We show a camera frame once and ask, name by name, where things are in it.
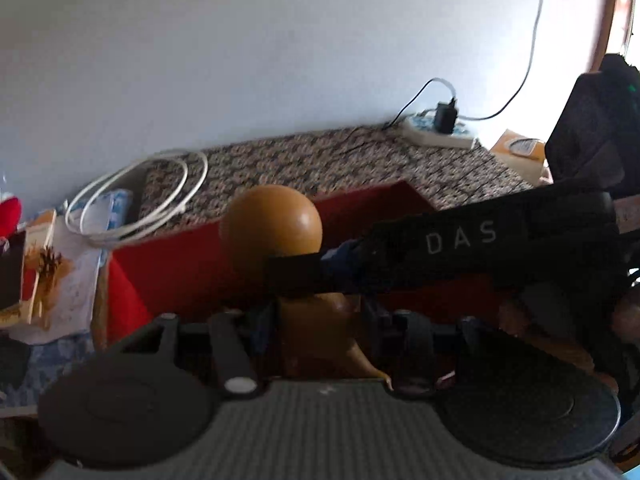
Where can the red soft item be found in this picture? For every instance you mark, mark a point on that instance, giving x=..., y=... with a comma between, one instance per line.
x=9, y=215

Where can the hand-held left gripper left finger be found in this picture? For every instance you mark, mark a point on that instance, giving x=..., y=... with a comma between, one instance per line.
x=262, y=327

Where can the brown wooden gourd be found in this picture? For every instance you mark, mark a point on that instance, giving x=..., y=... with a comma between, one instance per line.
x=270, y=225

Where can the orange illustrated book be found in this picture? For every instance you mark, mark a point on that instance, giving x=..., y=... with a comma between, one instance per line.
x=37, y=265

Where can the white power strip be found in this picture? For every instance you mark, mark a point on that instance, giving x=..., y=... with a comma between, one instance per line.
x=425, y=134

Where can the red cardboard box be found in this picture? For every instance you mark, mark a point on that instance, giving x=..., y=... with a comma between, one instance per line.
x=165, y=270

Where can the person's right hand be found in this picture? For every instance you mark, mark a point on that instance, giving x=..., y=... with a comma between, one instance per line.
x=517, y=317

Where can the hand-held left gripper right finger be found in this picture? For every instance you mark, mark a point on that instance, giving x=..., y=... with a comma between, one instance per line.
x=380, y=321

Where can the wooden window frame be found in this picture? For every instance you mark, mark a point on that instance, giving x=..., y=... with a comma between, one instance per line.
x=617, y=15

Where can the black charger plug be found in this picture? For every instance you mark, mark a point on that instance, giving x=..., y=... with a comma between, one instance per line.
x=444, y=116

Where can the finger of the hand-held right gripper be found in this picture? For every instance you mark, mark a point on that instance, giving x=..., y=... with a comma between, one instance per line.
x=300, y=275

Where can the floral printed cloth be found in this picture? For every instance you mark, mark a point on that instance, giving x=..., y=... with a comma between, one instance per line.
x=300, y=160

